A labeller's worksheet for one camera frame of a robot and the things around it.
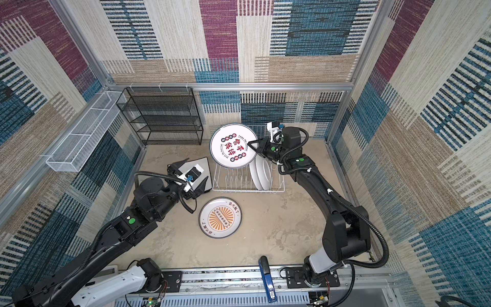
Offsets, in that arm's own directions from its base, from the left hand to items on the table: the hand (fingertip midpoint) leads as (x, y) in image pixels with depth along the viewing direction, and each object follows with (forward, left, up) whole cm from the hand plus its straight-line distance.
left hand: (194, 163), depth 67 cm
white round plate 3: (+8, -22, -19) cm, 30 cm away
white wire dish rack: (+2, -15, -14) cm, 21 cm away
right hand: (+11, -19, -4) cm, 22 cm away
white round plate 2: (-5, -6, -34) cm, 34 cm away
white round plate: (+12, -11, -4) cm, 17 cm away
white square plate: (+24, +5, -30) cm, 39 cm away
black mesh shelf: (+47, +28, -16) cm, 57 cm away
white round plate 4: (+11, -26, -20) cm, 35 cm away
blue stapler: (-26, -24, -29) cm, 46 cm away
